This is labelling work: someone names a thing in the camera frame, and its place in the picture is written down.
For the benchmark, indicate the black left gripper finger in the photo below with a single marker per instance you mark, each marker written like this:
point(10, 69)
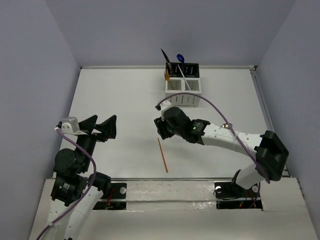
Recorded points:
point(88, 125)
point(108, 128)

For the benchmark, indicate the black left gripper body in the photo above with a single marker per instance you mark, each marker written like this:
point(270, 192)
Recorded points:
point(93, 132)

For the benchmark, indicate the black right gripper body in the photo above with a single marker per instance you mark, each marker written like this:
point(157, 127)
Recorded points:
point(166, 129)

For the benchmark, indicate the black knife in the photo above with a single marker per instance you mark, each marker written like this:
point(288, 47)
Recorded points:
point(167, 60)

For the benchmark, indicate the blue spoon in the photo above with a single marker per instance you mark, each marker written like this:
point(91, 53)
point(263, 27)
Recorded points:
point(180, 58)

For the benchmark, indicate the iridescent spoon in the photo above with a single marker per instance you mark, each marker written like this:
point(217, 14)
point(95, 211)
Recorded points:
point(226, 125)

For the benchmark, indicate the orange white chopstick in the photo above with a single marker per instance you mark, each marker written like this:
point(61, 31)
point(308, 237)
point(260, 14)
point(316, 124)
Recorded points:
point(184, 78)

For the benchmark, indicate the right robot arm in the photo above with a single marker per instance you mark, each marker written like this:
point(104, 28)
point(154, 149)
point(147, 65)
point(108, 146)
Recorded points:
point(267, 151)

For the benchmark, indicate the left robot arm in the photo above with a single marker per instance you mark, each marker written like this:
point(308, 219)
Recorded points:
point(78, 185)

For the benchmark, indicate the white utensil caddy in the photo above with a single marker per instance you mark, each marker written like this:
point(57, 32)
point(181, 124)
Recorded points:
point(190, 91)

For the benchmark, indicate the black utensil caddy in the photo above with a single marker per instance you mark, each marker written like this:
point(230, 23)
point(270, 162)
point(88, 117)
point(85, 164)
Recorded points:
point(190, 70)

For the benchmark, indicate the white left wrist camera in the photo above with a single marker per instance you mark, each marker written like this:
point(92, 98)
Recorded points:
point(69, 126)

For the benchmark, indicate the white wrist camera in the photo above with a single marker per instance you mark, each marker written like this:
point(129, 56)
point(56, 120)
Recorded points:
point(69, 126)
point(163, 106)

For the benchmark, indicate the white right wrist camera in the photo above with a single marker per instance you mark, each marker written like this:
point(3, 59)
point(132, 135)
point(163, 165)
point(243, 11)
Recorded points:
point(163, 106)

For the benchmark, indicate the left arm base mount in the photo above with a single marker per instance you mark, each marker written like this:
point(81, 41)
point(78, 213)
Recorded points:
point(115, 200)

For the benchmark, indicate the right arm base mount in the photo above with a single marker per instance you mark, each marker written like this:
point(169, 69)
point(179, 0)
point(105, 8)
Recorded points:
point(233, 197)

